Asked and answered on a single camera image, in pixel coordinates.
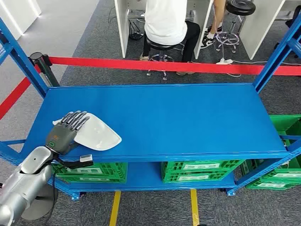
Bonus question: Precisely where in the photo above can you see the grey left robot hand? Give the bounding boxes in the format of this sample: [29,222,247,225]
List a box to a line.
[45,110,91,156]

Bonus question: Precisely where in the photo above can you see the white curved plastic part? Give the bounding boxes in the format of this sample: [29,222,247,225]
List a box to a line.
[52,113,122,152]

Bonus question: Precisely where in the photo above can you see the blue metal shelf rack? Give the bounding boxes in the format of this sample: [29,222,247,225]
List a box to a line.
[0,12,301,201]

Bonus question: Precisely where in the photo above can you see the short red barrier belt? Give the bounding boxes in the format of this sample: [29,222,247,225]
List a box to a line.
[0,65,42,121]

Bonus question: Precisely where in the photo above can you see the green plastic folding crate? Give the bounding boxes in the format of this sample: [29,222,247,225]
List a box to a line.
[161,160,245,174]
[55,173,128,184]
[162,171,232,184]
[240,159,301,191]
[51,162,128,175]

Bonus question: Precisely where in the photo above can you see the long red barrier belt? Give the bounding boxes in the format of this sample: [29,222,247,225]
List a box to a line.
[48,56,301,77]

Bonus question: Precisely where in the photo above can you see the white stepped platform with lights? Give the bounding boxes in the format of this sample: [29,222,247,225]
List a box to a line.
[0,0,42,41]

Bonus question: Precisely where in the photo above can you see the white office desk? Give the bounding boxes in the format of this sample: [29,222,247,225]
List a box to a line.
[114,0,214,60]
[239,0,301,60]

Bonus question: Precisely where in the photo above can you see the black round stool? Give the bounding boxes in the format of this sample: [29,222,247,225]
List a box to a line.
[215,0,256,54]
[146,37,176,82]

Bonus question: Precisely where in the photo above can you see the seated person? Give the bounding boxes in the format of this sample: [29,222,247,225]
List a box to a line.
[139,0,201,76]

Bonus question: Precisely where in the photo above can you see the white power strip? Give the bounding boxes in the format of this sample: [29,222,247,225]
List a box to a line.
[216,57,234,65]

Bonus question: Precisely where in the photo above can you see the open green plastic crate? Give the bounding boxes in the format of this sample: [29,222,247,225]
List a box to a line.
[260,114,301,182]

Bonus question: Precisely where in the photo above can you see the black office chair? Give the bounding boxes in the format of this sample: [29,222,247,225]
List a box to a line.
[274,5,301,59]

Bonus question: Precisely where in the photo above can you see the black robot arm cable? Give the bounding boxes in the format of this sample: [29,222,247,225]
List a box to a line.
[46,166,67,226]

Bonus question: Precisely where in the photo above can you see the black-topped barrier post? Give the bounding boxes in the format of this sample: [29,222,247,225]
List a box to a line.
[29,52,60,88]

